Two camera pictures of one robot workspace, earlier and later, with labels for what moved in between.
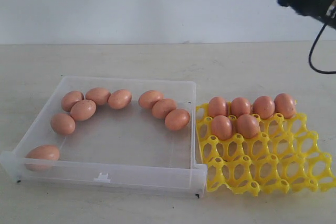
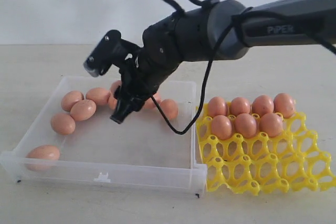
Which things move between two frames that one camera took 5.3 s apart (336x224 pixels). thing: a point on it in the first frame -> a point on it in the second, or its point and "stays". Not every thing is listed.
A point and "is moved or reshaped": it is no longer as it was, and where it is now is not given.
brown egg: (285, 104) stays
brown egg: (217, 107) stays
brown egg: (240, 106) stays
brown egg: (161, 107) is moved or reshaped
